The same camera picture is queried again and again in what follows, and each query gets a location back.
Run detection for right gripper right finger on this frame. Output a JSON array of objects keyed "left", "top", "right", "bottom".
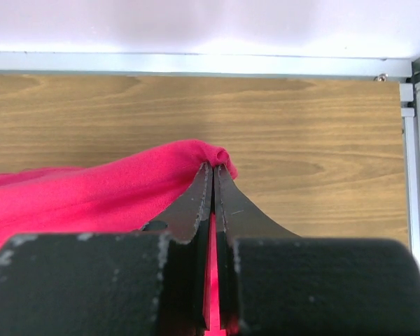
[{"left": 213, "top": 165, "right": 420, "bottom": 335}]

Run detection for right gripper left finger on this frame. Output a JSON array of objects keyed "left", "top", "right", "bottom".
[{"left": 0, "top": 163, "right": 212, "bottom": 335}]

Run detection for pink t shirt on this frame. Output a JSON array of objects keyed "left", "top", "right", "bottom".
[{"left": 0, "top": 139, "right": 239, "bottom": 336}]

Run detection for aluminium frame rail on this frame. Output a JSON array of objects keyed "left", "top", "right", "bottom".
[{"left": 0, "top": 52, "right": 420, "bottom": 266}]

